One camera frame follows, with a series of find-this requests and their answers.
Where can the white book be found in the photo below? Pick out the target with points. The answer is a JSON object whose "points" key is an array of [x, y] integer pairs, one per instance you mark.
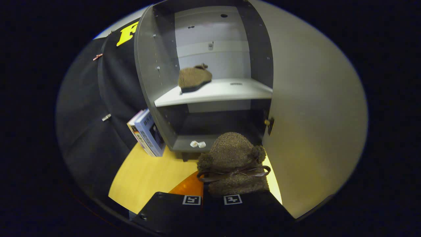
{"points": [[133, 126]]}

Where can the silver metal clip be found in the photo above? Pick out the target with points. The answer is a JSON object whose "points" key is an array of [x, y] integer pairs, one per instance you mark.
{"points": [[106, 117]]}

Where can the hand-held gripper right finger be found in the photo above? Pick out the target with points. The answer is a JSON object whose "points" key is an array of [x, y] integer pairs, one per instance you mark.
{"points": [[250, 210]]}

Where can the blue book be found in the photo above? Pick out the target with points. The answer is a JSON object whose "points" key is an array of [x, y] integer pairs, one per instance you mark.
{"points": [[148, 133]]}

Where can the pink clothes peg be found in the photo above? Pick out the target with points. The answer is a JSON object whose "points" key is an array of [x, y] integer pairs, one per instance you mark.
{"points": [[97, 56]]}

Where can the beige shoe cabinet door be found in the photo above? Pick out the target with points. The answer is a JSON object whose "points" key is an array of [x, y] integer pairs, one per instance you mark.
{"points": [[312, 115]]}

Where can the brown fuzzy shoe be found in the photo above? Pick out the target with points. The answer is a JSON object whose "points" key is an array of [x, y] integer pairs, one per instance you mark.
{"points": [[194, 78], [230, 158]]}

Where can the small white object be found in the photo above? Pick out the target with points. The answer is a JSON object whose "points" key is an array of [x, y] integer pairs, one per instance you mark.
{"points": [[202, 144], [194, 144]]}

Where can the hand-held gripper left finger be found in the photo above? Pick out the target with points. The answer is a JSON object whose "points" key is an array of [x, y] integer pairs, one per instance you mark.
{"points": [[171, 210]]}

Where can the black backdrop cloth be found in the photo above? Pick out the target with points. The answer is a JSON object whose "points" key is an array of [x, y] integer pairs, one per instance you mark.
{"points": [[85, 138]]}

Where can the grey shoe cabinet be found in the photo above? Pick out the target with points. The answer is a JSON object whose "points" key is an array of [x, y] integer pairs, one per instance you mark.
{"points": [[213, 90]]}

